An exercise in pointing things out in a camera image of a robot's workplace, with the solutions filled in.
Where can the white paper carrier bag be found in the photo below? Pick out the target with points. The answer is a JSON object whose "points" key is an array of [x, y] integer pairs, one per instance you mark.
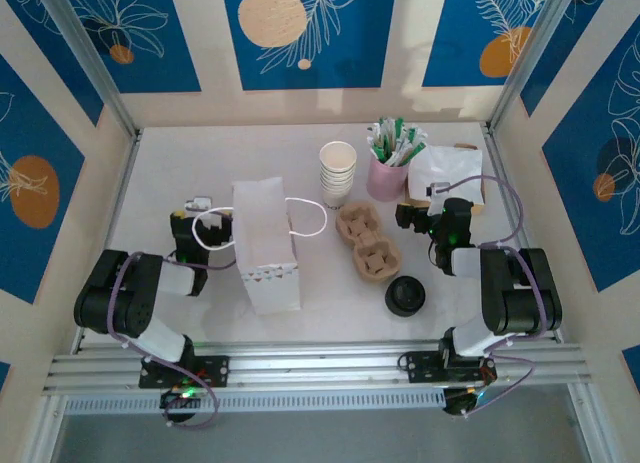
{"points": [[265, 218]]}

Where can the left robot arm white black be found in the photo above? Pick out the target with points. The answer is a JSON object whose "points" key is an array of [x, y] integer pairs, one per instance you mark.
{"points": [[115, 303]]}

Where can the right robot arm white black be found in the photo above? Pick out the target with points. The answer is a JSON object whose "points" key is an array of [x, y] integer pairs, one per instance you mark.
{"points": [[520, 303]]}

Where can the wooden napkin tray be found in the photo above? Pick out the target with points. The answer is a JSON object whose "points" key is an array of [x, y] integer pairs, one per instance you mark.
{"points": [[477, 209]]}

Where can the pink cylindrical holder cup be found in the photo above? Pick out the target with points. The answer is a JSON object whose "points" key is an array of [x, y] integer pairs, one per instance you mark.
{"points": [[387, 183]]}

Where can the white paper napkin stack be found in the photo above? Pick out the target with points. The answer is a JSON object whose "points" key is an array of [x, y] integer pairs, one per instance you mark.
{"points": [[450, 165]]}

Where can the brown cardboard cup carrier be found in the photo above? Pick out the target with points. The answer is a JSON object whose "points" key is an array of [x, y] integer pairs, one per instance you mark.
{"points": [[372, 263]]}

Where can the green white sugar stick packet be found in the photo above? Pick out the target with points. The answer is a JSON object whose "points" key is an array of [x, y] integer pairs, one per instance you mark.
{"points": [[399, 125], [414, 137], [386, 125], [417, 150], [375, 138]]}

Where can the stack of black cup lids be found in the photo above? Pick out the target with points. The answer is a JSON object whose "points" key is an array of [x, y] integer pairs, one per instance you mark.
{"points": [[405, 295]]}

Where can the stack of white paper cups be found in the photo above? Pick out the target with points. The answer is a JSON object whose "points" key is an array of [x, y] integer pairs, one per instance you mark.
{"points": [[338, 173]]}

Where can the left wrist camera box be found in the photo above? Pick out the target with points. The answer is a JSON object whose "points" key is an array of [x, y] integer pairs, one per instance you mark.
{"points": [[200, 202]]}

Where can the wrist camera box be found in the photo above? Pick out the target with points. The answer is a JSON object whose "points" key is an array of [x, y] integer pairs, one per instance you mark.
{"points": [[200, 202], [437, 189]]}

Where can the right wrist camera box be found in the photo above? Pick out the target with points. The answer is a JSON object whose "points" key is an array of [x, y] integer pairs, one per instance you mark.
{"points": [[437, 189]]}

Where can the aluminium table side rail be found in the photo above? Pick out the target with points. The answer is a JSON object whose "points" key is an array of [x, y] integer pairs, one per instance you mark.
{"points": [[495, 153], [122, 193]]}

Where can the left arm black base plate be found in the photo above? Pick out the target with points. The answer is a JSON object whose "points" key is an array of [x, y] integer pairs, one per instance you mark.
{"points": [[215, 370]]}

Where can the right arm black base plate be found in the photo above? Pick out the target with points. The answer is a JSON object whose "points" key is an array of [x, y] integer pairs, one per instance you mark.
{"points": [[420, 365]]}

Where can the aluminium frame crossbar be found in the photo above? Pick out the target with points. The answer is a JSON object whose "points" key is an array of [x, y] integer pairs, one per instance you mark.
{"points": [[320, 363]]}

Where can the aluminium frame post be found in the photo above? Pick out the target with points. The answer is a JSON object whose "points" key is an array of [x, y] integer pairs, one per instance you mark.
{"points": [[530, 48], [95, 68]]}

